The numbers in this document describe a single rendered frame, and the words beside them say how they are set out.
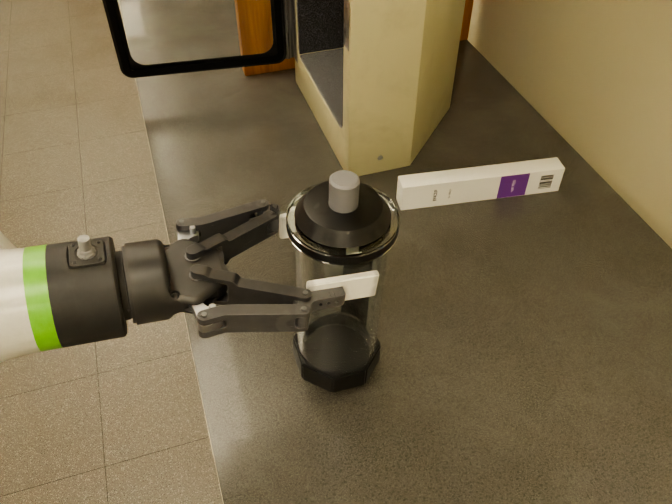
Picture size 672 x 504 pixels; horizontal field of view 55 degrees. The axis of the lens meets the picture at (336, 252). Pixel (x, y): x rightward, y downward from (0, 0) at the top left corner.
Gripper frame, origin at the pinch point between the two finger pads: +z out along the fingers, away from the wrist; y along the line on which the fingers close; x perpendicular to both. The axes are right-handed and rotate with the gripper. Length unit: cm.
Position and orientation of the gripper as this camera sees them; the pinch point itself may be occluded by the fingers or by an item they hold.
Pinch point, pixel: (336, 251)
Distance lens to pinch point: 64.4
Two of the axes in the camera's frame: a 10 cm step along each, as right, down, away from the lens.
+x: -1.0, 7.2, 6.9
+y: -3.1, -6.8, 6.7
